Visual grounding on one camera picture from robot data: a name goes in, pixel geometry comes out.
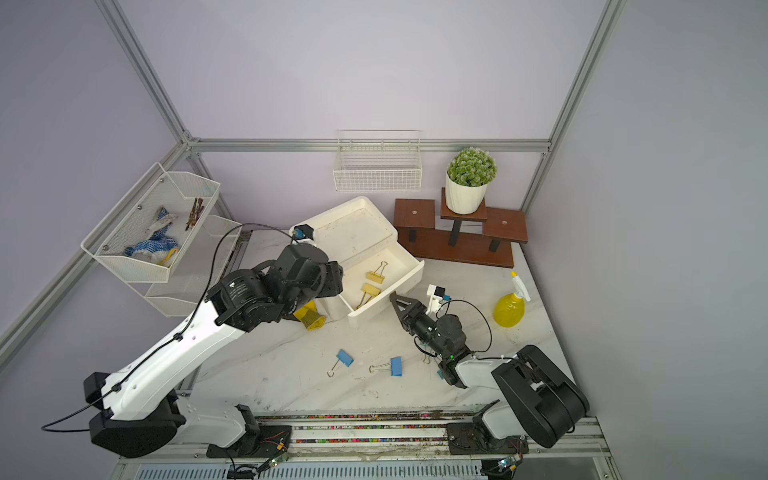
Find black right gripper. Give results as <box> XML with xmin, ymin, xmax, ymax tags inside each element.
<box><xmin>392</xmin><ymin>294</ymin><xmax>450</xmax><ymax>358</ymax></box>

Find yellow binder clip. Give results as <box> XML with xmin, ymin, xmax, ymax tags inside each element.
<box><xmin>365</xmin><ymin>260</ymin><xmax>388</xmax><ymax>284</ymax></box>
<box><xmin>355</xmin><ymin>283</ymin><xmax>381</xmax><ymax>309</ymax></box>

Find white top drawer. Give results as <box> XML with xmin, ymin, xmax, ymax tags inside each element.
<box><xmin>315</xmin><ymin>242</ymin><xmax>425</xmax><ymax>327</ymax></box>

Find blue binder clip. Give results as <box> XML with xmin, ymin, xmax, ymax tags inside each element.
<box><xmin>326</xmin><ymin>349</ymin><xmax>354</xmax><ymax>378</ymax></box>
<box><xmin>368</xmin><ymin>357</ymin><xmax>403</xmax><ymax>377</ymax></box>

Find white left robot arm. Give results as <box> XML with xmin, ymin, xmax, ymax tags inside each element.
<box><xmin>84</xmin><ymin>243</ymin><xmax>344</xmax><ymax>458</ymax></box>

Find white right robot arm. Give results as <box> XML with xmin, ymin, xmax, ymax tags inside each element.
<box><xmin>389</xmin><ymin>293</ymin><xmax>590</xmax><ymax>454</ymax></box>

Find white three-drawer cabinet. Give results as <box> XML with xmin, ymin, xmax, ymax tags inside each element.
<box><xmin>291</xmin><ymin>196</ymin><xmax>397</xmax><ymax>268</ymax></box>

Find yellow black work glove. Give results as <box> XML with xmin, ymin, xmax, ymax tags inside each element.
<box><xmin>294</xmin><ymin>301</ymin><xmax>326</xmax><ymax>331</ymax></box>

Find yellow spray bottle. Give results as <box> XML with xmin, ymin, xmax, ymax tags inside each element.
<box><xmin>493</xmin><ymin>271</ymin><xmax>531</xmax><ymax>328</ymax></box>

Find brown wooden stepped shelf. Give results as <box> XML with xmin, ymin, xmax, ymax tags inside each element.
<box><xmin>394</xmin><ymin>192</ymin><xmax>528</xmax><ymax>268</ymax></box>

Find brown wooden clothespins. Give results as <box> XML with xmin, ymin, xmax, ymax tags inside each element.
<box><xmin>185</xmin><ymin>197</ymin><xmax>205</xmax><ymax>231</ymax></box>

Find white mesh lower bin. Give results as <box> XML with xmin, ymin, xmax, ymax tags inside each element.
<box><xmin>128</xmin><ymin>214</ymin><xmax>241</xmax><ymax>317</ymax></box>

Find white mesh bin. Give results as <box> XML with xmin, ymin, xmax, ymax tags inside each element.
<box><xmin>81</xmin><ymin>163</ymin><xmax>220</xmax><ymax>283</ymax></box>
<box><xmin>128</xmin><ymin>214</ymin><xmax>241</xmax><ymax>317</ymax></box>

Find white mesh upper bin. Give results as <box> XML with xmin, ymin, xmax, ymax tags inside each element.
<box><xmin>81</xmin><ymin>163</ymin><xmax>220</xmax><ymax>283</ymax></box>

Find blue white cloth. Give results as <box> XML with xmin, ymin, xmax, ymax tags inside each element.
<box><xmin>123</xmin><ymin>206</ymin><xmax>180</xmax><ymax>267</ymax></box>

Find green plant in white pot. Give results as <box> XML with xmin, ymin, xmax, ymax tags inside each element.
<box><xmin>446</xmin><ymin>147</ymin><xmax>498</xmax><ymax>215</ymax></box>

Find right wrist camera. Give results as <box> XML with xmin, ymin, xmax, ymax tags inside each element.
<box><xmin>427</xmin><ymin>284</ymin><xmax>451</xmax><ymax>314</ymax></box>

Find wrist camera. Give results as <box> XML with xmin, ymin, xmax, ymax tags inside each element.
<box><xmin>291</xmin><ymin>224</ymin><xmax>314</xmax><ymax>243</ymax></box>
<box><xmin>427</xmin><ymin>284</ymin><xmax>451</xmax><ymax>314</ymax></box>

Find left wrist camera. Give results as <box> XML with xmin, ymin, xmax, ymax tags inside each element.
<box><xmin>291</xmin><ymin>224</ymin><xmax>314</xmax><ymax>243</ymax></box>

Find white wire wall basket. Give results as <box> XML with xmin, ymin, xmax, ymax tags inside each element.
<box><xmin>333</xmin><ymin>129</ymin><xmax>423</xmax><ymax>193</ymax></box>

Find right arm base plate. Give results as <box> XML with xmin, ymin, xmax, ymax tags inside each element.
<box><xmin>446</xmin><ymin>400</ymin><xmax>529</xmax><ymax>455</ymax></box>

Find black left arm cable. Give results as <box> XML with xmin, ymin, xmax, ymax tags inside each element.
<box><xmin>40</xmin><ymin>223</ymin><xmax>301</xmax><ymax>433</ymax></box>

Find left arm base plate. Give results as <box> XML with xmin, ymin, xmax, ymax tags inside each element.
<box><xmin>206</xmin><ymin>404</ymin><xmax>292</xmax><ymax>459</ymax></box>

